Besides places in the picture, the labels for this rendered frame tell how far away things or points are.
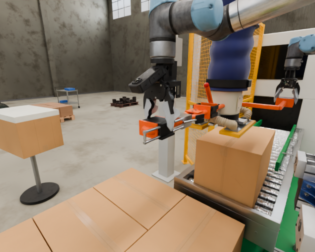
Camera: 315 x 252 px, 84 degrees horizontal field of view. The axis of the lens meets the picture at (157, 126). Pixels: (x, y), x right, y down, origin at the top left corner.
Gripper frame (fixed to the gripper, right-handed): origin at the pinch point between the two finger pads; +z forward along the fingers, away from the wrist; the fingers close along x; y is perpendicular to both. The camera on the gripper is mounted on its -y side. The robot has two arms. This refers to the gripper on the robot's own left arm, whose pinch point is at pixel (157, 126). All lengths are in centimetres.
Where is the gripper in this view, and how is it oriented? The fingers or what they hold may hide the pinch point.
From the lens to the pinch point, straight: 56.0
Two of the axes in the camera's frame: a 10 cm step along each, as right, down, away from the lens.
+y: 6.5, -2.1, 7.2
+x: -7.6, -1.9, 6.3
